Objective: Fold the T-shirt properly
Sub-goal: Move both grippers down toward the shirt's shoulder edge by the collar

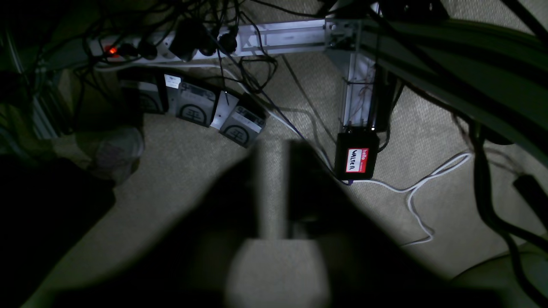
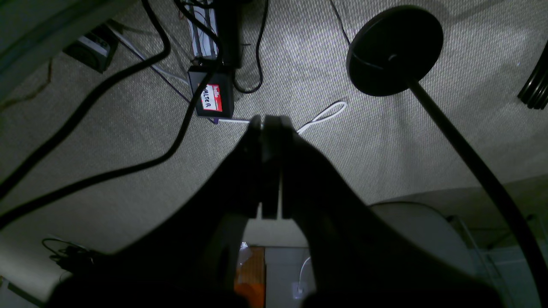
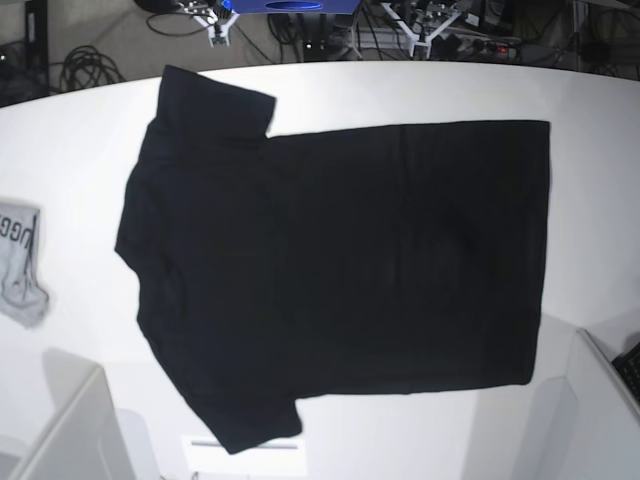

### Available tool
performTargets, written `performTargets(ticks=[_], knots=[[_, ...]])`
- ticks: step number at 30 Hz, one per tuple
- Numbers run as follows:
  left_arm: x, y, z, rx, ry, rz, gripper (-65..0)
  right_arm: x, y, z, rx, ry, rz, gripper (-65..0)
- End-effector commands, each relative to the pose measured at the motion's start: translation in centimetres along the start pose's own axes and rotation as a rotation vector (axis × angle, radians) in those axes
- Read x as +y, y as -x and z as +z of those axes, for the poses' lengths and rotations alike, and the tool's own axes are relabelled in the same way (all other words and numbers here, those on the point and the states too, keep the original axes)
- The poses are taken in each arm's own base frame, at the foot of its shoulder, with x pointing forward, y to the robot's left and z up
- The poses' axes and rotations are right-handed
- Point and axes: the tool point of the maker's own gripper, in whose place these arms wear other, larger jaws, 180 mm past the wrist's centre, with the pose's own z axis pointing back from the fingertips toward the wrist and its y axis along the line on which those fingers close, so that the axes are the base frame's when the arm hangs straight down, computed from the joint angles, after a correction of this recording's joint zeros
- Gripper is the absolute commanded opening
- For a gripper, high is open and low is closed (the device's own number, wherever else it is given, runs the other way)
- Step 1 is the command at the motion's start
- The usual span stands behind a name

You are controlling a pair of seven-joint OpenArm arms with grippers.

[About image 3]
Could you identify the black keyboard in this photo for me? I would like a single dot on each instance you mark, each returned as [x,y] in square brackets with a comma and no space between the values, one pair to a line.
[627,366]

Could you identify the left white partition panel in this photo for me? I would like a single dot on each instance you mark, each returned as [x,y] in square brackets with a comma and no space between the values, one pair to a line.
[59,421]

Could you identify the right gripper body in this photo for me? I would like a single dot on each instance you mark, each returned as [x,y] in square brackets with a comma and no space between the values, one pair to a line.
[216,17]

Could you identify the white partition panel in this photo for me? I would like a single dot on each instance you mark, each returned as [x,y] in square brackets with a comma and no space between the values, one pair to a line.
[583,424]
[59,421]

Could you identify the blue box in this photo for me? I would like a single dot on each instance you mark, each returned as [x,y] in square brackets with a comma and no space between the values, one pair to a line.
[294,6]

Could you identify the black T-shirt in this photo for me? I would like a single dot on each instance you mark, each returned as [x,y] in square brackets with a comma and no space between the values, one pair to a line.
[394,259]

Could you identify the white power strip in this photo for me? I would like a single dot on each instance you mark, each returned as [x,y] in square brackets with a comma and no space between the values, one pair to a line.
[454,44]

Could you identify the white slotted tray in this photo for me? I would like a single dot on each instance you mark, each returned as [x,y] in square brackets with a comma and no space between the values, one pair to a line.
[280,457]

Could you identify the right white partition panel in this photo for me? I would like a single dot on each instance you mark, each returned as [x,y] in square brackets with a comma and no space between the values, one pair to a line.
[583,424]

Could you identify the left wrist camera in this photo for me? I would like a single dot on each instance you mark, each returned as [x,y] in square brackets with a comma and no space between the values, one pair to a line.
[421,50]

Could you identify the grey printed garment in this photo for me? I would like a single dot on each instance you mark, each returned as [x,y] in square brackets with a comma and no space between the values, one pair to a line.
[22,299]

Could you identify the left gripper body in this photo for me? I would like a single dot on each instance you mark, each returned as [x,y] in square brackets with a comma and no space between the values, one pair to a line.
[421,22]

